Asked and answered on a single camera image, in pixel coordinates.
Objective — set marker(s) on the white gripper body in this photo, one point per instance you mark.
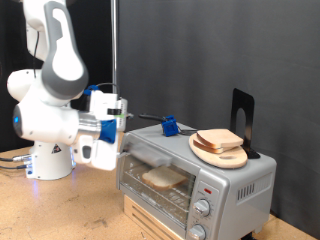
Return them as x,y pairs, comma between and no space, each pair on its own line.
100,155

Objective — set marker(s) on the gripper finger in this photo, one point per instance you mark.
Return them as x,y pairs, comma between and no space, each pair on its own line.
129,116
123,154

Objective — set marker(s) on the glass oven door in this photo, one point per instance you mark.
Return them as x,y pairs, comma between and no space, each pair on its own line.
133,173

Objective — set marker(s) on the spatula with blue block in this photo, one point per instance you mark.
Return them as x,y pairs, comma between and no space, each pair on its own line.
170,126

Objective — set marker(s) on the white bread slice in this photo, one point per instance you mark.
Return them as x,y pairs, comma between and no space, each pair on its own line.
163,178

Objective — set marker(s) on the silver oven knob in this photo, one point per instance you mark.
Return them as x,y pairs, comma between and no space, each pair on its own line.
202,207
197,232

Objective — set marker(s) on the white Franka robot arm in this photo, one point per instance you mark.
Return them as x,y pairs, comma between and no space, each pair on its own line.
60,66

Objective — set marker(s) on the silver toaster oven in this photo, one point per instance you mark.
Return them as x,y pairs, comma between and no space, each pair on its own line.
260,206

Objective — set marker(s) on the wooden box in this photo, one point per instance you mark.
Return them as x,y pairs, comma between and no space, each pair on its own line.
143,220

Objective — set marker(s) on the black fabric backdrop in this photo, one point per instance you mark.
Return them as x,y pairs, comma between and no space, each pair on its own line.
96,50

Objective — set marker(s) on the metal stand pole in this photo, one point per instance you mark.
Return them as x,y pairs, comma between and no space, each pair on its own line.
114,40

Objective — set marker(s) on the tan bread slice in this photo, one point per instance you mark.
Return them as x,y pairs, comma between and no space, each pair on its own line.
220,136
208,148

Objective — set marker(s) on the red indicator light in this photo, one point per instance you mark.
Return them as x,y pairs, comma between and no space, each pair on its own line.
208,191

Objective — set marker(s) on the round wooden board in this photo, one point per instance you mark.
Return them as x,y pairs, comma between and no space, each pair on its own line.
226,161

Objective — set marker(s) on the black metal bookend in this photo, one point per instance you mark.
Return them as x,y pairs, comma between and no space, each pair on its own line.
248,103

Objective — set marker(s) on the grey fabric backdrop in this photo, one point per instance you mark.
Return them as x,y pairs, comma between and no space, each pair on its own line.
233,50

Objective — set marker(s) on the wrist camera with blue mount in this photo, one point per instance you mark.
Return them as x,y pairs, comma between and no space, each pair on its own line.
107,131

